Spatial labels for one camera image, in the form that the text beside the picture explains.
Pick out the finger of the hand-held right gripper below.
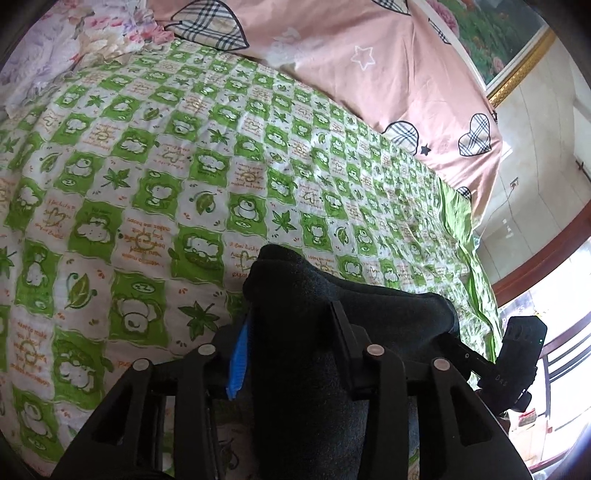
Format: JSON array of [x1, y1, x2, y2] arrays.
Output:
[[445, 340, 496, 385]]

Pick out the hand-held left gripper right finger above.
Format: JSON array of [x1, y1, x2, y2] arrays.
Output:
[[329, 302, 533, 480]]

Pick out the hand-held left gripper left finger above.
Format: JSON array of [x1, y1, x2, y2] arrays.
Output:
[[50, 313, 252, 480]]

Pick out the black pants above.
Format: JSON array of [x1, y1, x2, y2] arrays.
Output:
[[242, 244, 462, 480]]

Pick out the dark wooden chair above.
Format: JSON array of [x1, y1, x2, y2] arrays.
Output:
[[526, 330, 591, 472]]

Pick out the green checked printed bedsheet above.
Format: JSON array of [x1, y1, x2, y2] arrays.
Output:
[[0, 37, 503, 480]]

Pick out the pink quilt with plaid hearts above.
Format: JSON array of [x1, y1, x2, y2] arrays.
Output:
[[148, 0, 504, 222]]

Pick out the gold framed flower painting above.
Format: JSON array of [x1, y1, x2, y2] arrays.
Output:
[[416, 0, 557, 108]]

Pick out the floral blanket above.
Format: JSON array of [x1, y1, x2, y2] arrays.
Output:
[[0, 0, 177, 118]]

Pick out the brown wooden bed frame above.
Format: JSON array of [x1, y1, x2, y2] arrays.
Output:
[[492, 240, 591, 306]]

